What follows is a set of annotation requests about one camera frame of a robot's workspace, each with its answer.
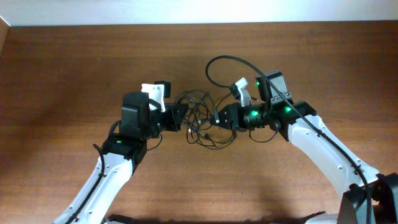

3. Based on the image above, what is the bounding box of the black USB cable thick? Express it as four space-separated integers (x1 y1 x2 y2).
174 89 239 151

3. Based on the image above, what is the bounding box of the black USB cable thin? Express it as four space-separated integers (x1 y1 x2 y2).
178 91 234 147

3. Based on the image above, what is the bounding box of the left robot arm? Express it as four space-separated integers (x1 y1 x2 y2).
54 91 188 223

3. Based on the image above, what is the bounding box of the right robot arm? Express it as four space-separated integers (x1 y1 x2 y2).
211 70 397 223

